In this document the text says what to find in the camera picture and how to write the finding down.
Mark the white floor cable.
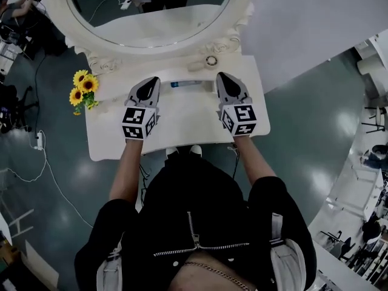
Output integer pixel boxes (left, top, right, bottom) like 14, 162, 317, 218
5, 130, 94, 229

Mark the oval mirror ornate white frame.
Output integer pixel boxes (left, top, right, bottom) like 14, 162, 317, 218
42, 0, 255, 72

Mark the black office chair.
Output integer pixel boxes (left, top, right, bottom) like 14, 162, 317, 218
0, 84, 41, 135

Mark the yellow sunflower bouquet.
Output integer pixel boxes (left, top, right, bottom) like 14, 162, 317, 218
69, 69, 100, 116

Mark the person's left forearm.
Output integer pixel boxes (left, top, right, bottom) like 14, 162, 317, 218
109, 138, 144, 203

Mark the black floor cable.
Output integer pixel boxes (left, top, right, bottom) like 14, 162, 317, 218
32, 52, 51, 133

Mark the person's black jacket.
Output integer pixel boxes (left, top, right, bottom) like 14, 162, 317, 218
74, 155, 318, 291

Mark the black stool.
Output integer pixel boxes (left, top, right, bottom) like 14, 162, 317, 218
363, 105, 388, 134

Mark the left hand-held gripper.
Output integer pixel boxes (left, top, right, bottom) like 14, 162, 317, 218
122, 77, 161, 141

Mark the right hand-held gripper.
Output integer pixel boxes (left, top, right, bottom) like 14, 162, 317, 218
215, 73, 258, 138

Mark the white power strip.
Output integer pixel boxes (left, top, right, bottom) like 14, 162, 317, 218
33, 131, 45, 151

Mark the white vanity table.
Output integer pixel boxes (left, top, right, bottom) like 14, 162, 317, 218
85, 55, 271, 162

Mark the thin black cable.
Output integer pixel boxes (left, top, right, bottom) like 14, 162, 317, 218
138, 161, 152, 206
227, 142, 241, 181

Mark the person's right forearm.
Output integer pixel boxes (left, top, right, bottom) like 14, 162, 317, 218
232, 135, 278, 201

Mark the metal chain necklace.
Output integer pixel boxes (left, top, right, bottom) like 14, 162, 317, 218
182, 261, 252, 291

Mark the blue tube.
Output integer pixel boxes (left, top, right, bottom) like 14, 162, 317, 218
170, 81, 202, 89

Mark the white cylindrical pedestal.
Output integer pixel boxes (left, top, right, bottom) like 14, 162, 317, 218
356, 58, 383, 76

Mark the white shoulder strap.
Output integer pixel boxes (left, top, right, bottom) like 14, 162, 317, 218
96, 243, 124, 291
269, 212, 307, 291

